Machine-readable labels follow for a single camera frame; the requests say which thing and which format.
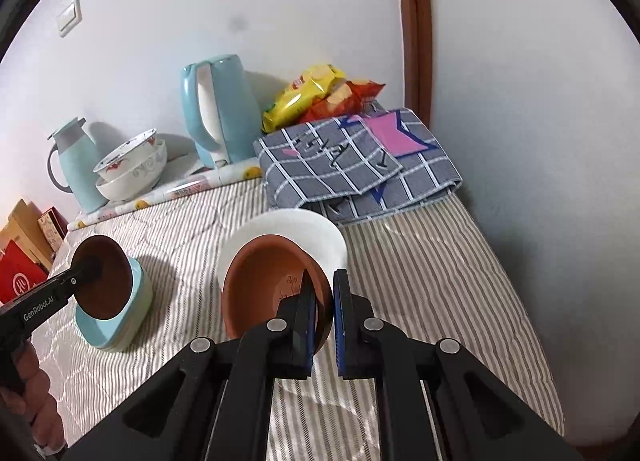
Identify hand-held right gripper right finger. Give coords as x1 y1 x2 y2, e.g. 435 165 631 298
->
332 268 583 461

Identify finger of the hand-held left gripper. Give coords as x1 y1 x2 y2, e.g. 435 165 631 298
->
47 256 104 299

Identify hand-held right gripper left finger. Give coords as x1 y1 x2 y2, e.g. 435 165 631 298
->
65 271 321 461

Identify small brown bowl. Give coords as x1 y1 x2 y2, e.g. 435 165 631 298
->
221 235 335 357
71 235 133 320

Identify green square plate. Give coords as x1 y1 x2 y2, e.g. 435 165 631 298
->
82 271 154 353

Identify white bowl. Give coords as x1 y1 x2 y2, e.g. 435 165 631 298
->
216 209 348 392

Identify white patterned bowls stack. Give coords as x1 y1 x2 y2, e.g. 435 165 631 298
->
96 139 167 202

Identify person's left hand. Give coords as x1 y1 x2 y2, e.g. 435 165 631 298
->
0 341 67 454

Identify red paper bag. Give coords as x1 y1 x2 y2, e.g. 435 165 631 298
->
0 240 48 304

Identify patterned gift box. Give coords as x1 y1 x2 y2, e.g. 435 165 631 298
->
37 207 68 254

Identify brown cardboard box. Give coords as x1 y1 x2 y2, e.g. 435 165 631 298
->
0 198 53 272

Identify striped quilt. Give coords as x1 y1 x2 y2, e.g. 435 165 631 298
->
35 176 566 461

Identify light blue thermos jug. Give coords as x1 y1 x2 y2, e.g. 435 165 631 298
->
47 117 108 214

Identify fruit print paper roll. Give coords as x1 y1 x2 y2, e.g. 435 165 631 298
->
67 148 263 232

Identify fish print bowl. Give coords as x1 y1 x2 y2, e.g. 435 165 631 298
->
93 128 160 182

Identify grey checked cloth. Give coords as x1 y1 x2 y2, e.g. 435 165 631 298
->
252 108 463 226

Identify light blue electric kettle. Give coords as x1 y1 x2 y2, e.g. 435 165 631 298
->
181 55 261 169

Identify yellow chip bag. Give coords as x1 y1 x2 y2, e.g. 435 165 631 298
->
261 65 347 134

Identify red chip bag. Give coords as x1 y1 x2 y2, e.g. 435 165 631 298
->
300 80 387 124

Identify white light switch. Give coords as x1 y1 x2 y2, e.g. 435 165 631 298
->
56 0 82 38

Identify brown wooden door frame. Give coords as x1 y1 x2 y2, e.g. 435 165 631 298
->
391 0 433 122

